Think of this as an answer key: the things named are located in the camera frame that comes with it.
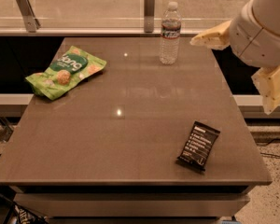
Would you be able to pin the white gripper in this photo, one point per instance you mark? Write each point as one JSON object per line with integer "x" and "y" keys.
{"x": 260, "y": 44}

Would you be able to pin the clear plastic water bottle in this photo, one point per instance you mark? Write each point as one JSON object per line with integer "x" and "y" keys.
{"x": 170, "y": 34}

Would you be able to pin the metal railing bracket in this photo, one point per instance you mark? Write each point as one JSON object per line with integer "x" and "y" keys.
{"x": 30, "y": 20}
{"x": 149, "y": 7}

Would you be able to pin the left metal railing bracket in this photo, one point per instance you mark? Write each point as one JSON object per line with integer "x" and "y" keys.
{"x": 30, "y": 20}

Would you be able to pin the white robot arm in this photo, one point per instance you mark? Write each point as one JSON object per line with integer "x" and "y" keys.
{"x": 254, "y": 37}

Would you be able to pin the black rxbar chocolate wrapper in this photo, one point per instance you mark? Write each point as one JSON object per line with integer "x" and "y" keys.
{"x": 197, "y": 148}

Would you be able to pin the dark snack bag under table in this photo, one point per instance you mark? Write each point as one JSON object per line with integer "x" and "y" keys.
{"x": 20, "y": 215}

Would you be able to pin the green rice chip bag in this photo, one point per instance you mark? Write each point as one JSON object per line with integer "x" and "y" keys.
{"x": 65, "y": 73}

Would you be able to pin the middle metal railing bracket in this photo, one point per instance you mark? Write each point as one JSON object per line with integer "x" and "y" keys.
{"x": 149, "y": 7}

